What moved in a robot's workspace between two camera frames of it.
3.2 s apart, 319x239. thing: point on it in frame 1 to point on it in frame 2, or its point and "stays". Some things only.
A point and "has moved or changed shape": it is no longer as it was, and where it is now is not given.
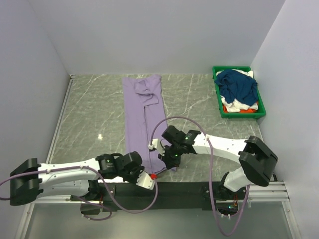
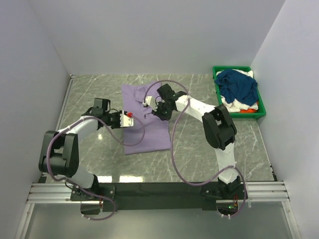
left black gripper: x=139 y=169 to x=118 y=125
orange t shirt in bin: x=247 y=110 stays
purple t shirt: x=144 y=107 has moved or changed shape
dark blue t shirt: x=235 y=85 stays
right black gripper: x=169 y=162 to x=164 y=117
